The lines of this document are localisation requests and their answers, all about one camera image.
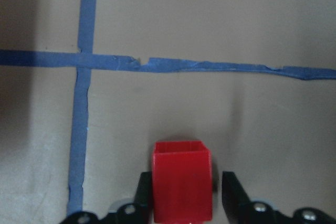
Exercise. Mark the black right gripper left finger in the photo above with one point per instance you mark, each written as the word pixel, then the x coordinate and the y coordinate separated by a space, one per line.
pixel 143 200

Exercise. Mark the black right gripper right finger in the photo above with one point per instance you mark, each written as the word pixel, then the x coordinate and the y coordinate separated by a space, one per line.
pixel 236 203

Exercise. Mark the red toy block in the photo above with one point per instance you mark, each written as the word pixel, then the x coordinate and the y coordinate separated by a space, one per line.
pixel 182 182

